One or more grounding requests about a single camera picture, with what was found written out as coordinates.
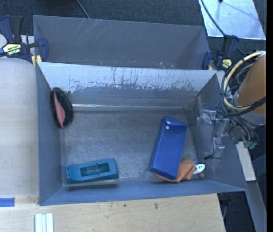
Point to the teal plastic case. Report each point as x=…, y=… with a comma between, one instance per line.
x=91, y=170

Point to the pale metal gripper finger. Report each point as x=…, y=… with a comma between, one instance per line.
x=206, y=119
x=218, y=147

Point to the small white plastic piece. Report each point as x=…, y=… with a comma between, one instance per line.
x=200, y=167

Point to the grey metal bin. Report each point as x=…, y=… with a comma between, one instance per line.
x=117, y=134

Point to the blue cardboard box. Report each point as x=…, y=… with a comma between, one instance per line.
x=169, y=146

